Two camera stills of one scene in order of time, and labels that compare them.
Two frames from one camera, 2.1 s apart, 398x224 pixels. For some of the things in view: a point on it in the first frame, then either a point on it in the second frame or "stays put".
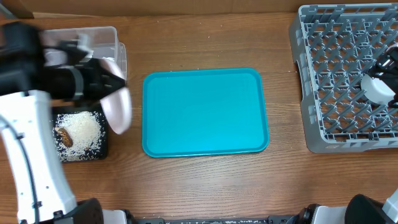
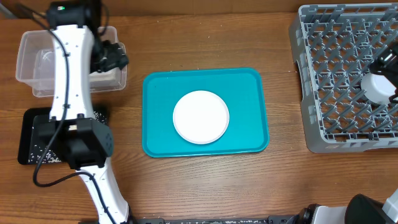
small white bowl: (376, 89) stays put
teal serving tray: (203, 112) stays put
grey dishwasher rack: (336, 46) stays put
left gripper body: (73, 84) → (106, 56)
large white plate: (117, 107) → (201, 117)
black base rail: (272, 219) stays put
